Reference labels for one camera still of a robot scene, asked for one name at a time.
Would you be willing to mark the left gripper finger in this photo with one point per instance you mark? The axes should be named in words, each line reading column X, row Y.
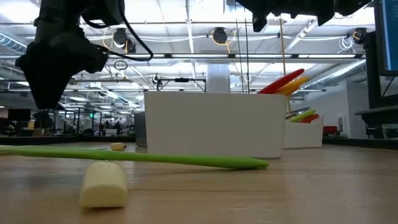
column 53, row 77

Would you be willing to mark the green silicone spatula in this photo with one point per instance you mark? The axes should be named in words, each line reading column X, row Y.
column 155, row 157

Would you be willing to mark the long ceiling light bar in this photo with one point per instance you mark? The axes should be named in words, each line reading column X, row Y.
column 199, row 56

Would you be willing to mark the red silicone spatula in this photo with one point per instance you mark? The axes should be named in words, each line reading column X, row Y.
column 280, row 82

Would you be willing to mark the robot workstation with arms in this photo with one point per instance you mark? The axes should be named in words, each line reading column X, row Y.
column 77, row 121

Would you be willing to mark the white round column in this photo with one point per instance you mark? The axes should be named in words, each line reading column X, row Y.
column 217, row 79

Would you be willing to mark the black computer desk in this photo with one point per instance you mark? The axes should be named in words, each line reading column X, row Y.
column 379, row 113

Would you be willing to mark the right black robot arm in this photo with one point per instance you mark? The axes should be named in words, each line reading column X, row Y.
column 351, row 6

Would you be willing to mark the red seat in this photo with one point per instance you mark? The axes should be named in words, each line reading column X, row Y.
column 330, row 129

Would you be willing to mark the white plastic bin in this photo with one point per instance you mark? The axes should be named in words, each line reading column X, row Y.
column 303, row 135
column 214, row 124

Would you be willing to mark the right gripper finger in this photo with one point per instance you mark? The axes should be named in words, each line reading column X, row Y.
column 259, row 15

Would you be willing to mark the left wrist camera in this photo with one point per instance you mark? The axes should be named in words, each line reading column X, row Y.
column 102, row 12

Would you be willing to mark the yellow silicone spatula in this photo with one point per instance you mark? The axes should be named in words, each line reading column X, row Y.
column 293, row 84

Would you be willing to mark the black overhead gantry frame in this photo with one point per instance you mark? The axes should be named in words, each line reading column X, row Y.
column 182, row 80

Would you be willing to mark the computer monitor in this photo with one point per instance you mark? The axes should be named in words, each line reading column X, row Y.
column 390, row 34

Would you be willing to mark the black aluminium table frame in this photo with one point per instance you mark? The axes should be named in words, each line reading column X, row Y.
column 357, row 142

